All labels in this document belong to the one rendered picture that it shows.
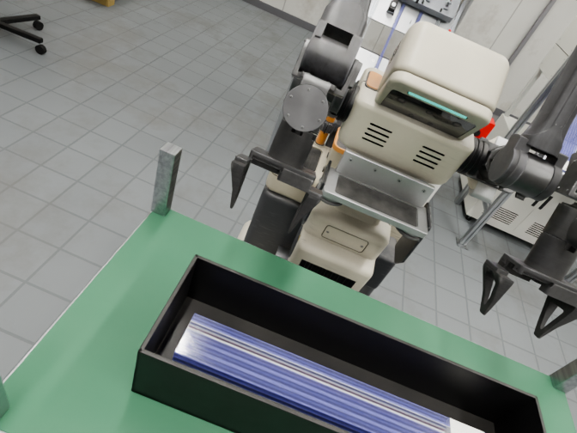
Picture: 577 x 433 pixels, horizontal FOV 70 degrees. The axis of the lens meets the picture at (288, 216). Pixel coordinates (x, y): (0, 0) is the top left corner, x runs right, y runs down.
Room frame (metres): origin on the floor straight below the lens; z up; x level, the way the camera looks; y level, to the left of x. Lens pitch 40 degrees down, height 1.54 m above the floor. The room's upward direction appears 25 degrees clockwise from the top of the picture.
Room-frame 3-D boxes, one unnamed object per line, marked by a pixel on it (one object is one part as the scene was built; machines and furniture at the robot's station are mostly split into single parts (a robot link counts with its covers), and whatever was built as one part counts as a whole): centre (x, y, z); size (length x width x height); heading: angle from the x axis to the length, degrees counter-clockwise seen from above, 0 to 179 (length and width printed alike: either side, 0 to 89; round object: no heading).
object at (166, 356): (0.33, -0.19, 1.01); 0.57 x 0.17 x 0.11; 93
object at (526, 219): (2.97, -1.51, 0.31); 0.70 x 0.65 x 0.62; 91
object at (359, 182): (0.81, -0.16, 0.99); 0.28 x 0.16 x 0.22; 93
